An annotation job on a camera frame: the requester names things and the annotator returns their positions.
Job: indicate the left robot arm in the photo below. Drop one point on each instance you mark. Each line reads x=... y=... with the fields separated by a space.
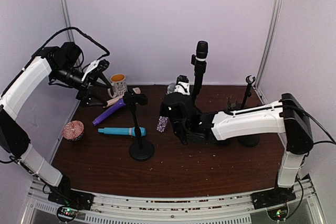
x=58 y=65

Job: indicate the blue microphone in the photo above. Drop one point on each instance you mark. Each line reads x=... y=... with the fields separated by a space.
x=128 y=131

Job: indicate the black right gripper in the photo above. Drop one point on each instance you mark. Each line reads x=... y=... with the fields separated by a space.
x=163 y=112

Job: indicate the white floral ceramic mug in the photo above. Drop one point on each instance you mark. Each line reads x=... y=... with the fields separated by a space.
x=119 y=85

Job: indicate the black stand with blue microphone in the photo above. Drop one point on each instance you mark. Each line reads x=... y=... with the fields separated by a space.
x=249 y=140

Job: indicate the aluminium corner frame post left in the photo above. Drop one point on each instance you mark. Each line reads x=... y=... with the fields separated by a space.
x=64 y=1

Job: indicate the black microphone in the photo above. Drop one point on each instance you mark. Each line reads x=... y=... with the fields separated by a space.
x=202 y=47

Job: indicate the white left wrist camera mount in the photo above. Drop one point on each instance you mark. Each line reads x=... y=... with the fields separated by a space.
x=93 y=71

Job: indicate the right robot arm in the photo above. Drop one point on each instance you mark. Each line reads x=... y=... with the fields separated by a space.
x=284 y=116

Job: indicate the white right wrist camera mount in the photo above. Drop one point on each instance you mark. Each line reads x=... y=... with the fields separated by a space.
x=182 y=87

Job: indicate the black stand for purple microphone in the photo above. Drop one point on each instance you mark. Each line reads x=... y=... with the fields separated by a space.
x=233 y=104

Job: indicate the red patterned small bowl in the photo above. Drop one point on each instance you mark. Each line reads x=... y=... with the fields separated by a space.
x=73 y=131

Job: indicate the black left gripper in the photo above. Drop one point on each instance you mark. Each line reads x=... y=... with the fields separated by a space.
x=84 y=96

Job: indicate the pale pink microphone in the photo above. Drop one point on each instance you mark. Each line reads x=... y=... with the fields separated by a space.
x=113 y=101

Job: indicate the black stand for pink microphone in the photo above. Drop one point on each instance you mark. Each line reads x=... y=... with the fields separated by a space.
x=250 y=81

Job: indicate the silver glitter microphone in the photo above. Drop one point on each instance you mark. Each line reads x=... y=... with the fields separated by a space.
x=162 y=122

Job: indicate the aluminium corner frame post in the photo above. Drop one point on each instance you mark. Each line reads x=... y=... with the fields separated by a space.
x=269 y=40
x=64 y=1

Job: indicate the aluminium corner frame post right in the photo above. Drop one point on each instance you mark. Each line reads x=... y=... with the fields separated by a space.
x=269 y=40

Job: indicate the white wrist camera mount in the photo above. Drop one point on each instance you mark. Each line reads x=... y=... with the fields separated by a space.
x=182 y=87
x=93 y=71

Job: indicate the black stand with glitter microphone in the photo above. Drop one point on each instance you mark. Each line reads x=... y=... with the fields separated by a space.
x=142 y=150

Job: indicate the purple microphone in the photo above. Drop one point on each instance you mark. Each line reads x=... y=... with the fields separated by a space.
x=118 y=105

